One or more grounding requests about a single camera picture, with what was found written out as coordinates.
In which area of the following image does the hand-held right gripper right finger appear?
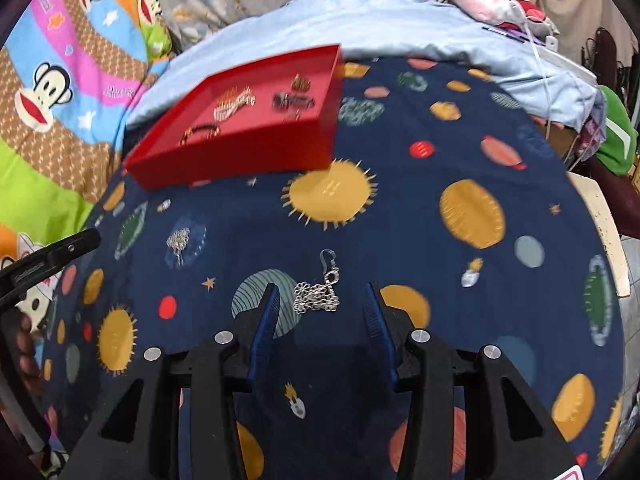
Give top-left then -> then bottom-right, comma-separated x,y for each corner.
364,281 -> 586,480

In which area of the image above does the silver pendant chain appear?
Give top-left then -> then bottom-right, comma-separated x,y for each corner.
292,249 -> 343,315

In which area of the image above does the person's left hand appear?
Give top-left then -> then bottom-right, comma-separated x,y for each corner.
16,314 -> 44,397

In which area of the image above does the colourful monkey print blanket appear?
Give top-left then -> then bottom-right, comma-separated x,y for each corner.
0,0 -> 176,480

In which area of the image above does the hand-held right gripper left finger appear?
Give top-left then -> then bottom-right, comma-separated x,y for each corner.
60,282 -> 282,480

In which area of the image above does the silver wrist watch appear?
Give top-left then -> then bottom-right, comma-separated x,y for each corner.
272,92 -> 316,111

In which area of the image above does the pink cartoon pillow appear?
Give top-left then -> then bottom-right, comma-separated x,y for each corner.
442,0 -> 558,36

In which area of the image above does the silver chain necklace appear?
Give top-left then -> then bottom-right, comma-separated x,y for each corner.
166,227 -> 193,267

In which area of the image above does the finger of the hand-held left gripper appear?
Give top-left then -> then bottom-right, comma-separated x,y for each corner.
0,227 -> 101,306

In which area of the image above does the navy planet print blanket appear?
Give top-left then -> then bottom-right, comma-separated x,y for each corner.
40,55 -> 628,480

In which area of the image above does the dark bead bracelet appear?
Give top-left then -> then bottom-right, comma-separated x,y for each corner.
180,122 -> 222,147

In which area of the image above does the green cloth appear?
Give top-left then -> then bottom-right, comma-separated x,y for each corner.
592,85 -> 640,176

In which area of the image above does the white pearl bracelet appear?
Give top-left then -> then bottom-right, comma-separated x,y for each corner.
214,91 -> 257,122

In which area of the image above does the red cardboard box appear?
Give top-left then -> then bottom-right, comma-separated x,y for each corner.
122,44 -> 345,191

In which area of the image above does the white charging cable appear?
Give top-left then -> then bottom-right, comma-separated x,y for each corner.
510,0 -> 557,141

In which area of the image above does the light blue quilt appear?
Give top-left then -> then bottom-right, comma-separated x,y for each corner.
125,0 -> 601,126

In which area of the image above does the dark wooden chair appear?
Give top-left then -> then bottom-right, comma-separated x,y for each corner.
580,27 -> 631,101

